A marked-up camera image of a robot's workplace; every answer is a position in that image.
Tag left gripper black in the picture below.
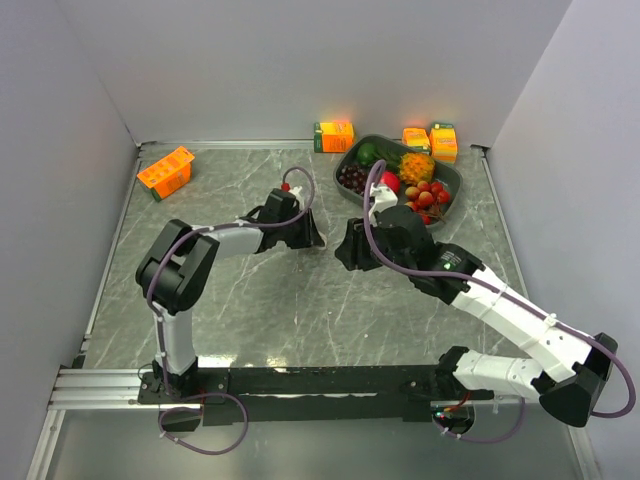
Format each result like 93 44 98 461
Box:
278 208 325 249

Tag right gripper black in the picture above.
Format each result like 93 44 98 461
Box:
334 215 414 275

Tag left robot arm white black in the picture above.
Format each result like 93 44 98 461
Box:
135 187 326 402

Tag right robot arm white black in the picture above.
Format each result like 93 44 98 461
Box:
335 206 618 427

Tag red cherry bunch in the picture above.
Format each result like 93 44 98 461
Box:
404 181 452 226

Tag red apple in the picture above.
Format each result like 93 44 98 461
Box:
380 171 401 194

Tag dark grey fruit tray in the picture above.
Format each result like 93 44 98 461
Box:
333 134 462 230

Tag orange spiky fruit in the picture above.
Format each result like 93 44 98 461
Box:
398 152 436 186

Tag purple grape bunch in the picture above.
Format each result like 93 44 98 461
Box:
338 164 369 196

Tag orange juice carton centre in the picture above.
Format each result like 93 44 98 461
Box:
313 122 355 153

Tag green leafy sprig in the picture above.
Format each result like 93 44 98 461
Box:
376 146 402 172

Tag green lime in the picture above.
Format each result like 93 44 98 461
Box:
356 142 378 166

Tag orange juice carton lying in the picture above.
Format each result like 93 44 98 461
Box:
402 127 431 154

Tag orange juice carton right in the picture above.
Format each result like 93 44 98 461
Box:
429 123 458 164

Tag orange juice carton left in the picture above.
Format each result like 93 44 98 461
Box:
137 146 195 202

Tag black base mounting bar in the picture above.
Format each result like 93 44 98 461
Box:
138 365 493 426

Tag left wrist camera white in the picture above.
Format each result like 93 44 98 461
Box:
281 182 303 203

